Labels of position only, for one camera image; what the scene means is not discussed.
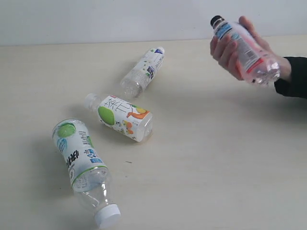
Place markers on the person's open bare hand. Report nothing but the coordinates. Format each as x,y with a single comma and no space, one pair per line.
224,52

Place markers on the pink bottle black cap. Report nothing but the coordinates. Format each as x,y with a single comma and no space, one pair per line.
255,64

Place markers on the tea bottle camel label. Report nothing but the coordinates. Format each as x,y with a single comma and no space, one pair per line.
121,116

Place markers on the lime label bottle white cap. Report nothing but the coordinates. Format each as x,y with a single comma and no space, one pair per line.
89,176

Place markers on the black sleeved forearm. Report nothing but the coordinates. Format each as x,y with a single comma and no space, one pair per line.
293,78

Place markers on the slim clear bottle white label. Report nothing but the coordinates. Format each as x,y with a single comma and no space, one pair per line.
141,75

